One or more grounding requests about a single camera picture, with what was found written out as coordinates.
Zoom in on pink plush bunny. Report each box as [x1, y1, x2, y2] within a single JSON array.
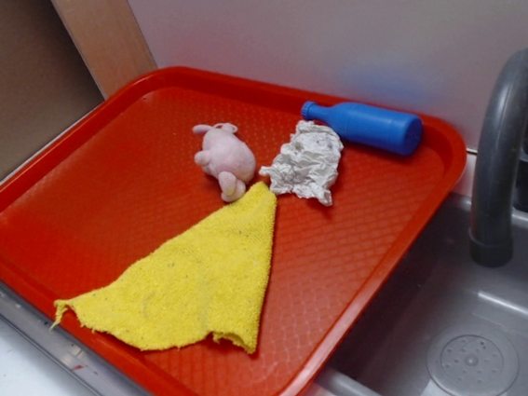
[[192, 123, 256, 202]]

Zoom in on crumpled white paper towel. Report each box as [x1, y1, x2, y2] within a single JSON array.
[[259, 120, 345, 207]]

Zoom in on yellow terry cloth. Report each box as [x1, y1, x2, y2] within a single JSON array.
[[54, 183, 278, 354]]

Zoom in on blue plastic bottle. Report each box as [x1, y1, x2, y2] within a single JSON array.
[[301, 101, 424, 156]]

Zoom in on grey plastic sink basin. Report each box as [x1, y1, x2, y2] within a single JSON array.
[[318, 195, 528, 396]]

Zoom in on light wooden board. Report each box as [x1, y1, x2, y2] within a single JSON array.
[[50, 0, 157, 98]]

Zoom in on brown cardboard panel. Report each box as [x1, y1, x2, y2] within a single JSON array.
[[0, 0, 102, 181]]

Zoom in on grey plastic faucet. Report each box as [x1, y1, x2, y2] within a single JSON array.
[[469, 48, 528, 267]]

